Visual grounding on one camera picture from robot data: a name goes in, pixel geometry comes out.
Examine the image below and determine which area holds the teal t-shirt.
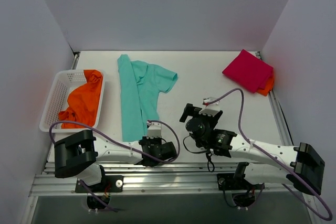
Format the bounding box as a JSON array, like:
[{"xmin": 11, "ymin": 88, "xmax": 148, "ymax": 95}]
[{"xmin": 117, "ymin": 54, "xmax": 178, "ymax": 142}]

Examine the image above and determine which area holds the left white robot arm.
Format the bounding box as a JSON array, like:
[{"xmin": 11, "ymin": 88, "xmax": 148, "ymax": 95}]
[{"xmin": 54, "ymin": 130, "xmax": 177, "ymax": 192}]

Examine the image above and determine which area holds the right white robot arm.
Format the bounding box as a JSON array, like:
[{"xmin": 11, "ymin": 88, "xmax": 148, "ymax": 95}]
[{"xmin": 180, "ymin": 103, "xmax": 325, "ymax": 195}]

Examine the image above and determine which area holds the folded magenta t-shirt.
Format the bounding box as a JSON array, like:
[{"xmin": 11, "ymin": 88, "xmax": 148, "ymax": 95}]
[{"xmin": 222, "ymin": 49, "xmax": 274, "ymax": 93}]

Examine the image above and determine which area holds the folded orange t-shirt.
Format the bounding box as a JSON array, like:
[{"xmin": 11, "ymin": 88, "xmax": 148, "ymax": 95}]
[{"xmin": 257, "ymin": 73, "xmax": 275, "ymax": 97}]

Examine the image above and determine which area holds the orange t-shirt in basket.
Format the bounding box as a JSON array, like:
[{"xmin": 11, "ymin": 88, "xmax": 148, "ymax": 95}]
[{"xmin": 58, "ymin": 70, "xmax": 103, "ymax": 129}]

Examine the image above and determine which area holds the white plastic basket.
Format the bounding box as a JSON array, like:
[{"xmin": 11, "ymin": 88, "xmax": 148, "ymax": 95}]
[{"xmin": 39, "ymin": 69, "xmax": 106, "ymax": 133}]

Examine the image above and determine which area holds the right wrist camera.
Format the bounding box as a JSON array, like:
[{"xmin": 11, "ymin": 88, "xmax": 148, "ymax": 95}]
[{"xmin": 200, "ymin": 97, "xmax": 220, "ymax": 116}]

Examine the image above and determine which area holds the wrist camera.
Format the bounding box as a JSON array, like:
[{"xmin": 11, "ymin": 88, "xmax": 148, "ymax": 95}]
[
  {"xmin": 146, "ymin": 120, "xmax": 162, "ymax": 138},
  {"xmin": 200, "ymin": 97, "xmax": 220, "ymax": 116}
]

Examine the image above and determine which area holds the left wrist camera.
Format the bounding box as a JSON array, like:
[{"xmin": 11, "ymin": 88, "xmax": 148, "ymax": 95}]
[{"xmin": 146, "ymin": 120, "xmax": 162, "ymax": 138}]

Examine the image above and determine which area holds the aluminium mounting rail frame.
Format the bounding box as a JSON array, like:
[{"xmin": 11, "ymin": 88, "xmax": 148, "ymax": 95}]
[{"xmin": 22, "ymin": 163, "xmax": 319, "ymax": 223}]

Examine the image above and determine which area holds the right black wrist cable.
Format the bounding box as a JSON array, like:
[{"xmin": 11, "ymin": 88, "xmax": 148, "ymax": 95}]
[{"xmin": 183, "ymin": 135, "xmax": 218, "ymax": 173}]

